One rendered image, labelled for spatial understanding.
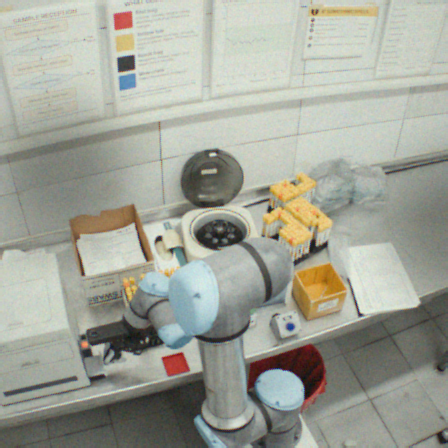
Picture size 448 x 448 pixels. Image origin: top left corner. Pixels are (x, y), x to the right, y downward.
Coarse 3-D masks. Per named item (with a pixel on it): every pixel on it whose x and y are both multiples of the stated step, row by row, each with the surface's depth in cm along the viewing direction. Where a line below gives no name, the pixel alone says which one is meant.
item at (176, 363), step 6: (174, 354) 148; (180, 354) 149; (162, 360) 146; (168, 360) 147; (174, 360) 147; (180, 360) 147; (186, 360) 147; (168, 366) 145; (174, 366) 146; (180, 366) 146; (186, 366) 146; (168, 372) 144; (174, 372) 144; (180, 372) 144
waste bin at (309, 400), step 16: (288, 352) 211; (304, 352) 205; (256, 368) 208; (272, 368) 217; (288, 368) 216; (304, 368) 209; (320, 368) 197; (304, 384) 205; (320, 384) 189; (304, 400) 204
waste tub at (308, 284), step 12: (324, 264) 164; (300, 276) 164; (312, 276) 166; (324, 276) 169; (336, 276) 162; (300, 288) 159; (312, 288) 169; (324, 288) 169; (336, 288) 163; (300, 300) 161; (312, 300) 165; (324, 300) 155; (336, 300) 157; (312, 312) 157; (324, 312) 160
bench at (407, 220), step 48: (240, 192) 198; (432, 192) 210; (48, 240) 179; (384, 240) 187; (432, 240) 188; (288, 288) 170; (432, 288) 169; (336, 336) 229; (96, 384) 140; (144, 384) 141
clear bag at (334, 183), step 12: (348, 156) 195; (324, 168) 195; (336, 168) 193; (348, 168) 196; (324, 180) 193; (336, 180) 191; (348, 180) 197; (324, 192) 193; (336, 192) 194; (348, 192) 199; (312, 204) 197; (324, 204) 195; (336, 204) 199
